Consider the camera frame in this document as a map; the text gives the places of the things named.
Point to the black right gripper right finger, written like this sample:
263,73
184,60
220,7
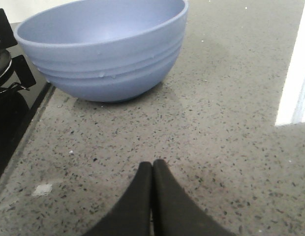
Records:
174,212

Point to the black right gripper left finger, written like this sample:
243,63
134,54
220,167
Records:
130,216

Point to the light blue plastic bowl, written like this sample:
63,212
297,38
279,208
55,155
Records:
105,50

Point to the black pot support grate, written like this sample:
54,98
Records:
10,65

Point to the black glass gas stove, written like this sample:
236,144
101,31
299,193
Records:
17,109

